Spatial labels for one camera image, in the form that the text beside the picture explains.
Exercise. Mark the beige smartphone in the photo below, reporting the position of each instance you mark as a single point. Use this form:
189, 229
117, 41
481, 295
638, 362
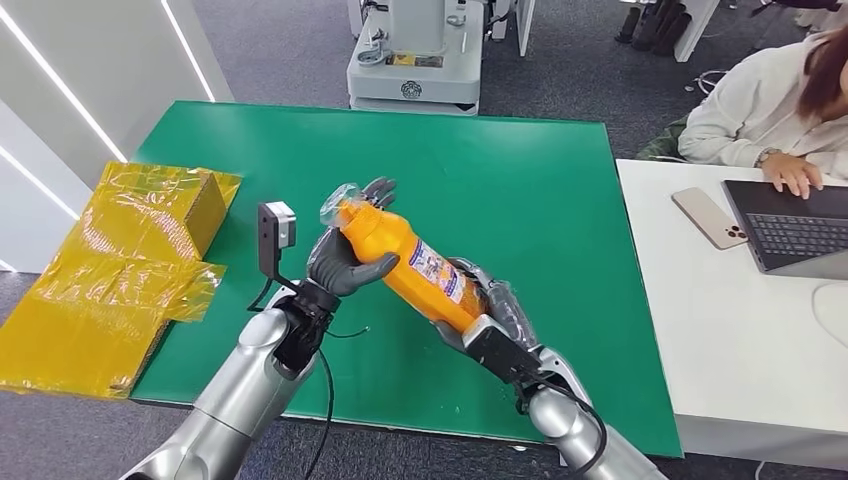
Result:
709, 217

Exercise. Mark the person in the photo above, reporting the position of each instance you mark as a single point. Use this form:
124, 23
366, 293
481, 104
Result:
748, 106

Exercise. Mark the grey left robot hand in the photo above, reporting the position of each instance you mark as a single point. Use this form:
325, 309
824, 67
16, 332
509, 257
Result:
338, 268

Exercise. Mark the yellow taped flat cardboard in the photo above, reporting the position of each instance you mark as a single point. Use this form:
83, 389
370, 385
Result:
79, 324

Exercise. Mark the green table mat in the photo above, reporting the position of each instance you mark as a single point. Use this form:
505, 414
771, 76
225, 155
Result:
530, 199

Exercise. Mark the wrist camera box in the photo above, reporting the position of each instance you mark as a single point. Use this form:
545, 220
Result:
503, 351
273, 232

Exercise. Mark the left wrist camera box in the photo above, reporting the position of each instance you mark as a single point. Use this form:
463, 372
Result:
273, 232

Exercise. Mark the orange plastic bottle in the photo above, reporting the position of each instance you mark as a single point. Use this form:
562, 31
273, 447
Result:
391, 255

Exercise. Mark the white machine base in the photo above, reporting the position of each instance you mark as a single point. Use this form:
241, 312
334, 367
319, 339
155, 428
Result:
417, 73

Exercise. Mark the white desk with panel side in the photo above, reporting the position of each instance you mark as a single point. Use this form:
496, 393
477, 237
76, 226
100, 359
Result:
696, 26

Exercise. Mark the dark grey laptop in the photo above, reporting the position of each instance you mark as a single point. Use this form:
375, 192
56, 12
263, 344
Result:
795, 232

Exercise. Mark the yellow taped cardboard box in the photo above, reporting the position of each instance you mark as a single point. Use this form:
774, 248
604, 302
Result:
152, 212

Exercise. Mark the black bags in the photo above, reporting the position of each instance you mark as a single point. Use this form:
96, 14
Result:
652, 26

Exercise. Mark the white round object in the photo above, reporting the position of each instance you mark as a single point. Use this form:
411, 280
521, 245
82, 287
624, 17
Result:
833, 314

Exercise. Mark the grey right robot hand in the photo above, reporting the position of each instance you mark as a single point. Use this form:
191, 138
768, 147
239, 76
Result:
513, 311

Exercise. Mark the wristwatch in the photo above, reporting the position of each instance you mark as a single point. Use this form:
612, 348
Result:
767, 157

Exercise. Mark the person's hand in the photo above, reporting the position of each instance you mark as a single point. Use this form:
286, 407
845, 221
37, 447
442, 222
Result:
794, 173

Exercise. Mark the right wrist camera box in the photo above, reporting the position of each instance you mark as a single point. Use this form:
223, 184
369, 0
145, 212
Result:
503, 351

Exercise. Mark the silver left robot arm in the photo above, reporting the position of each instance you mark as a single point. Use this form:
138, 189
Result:
245, 384

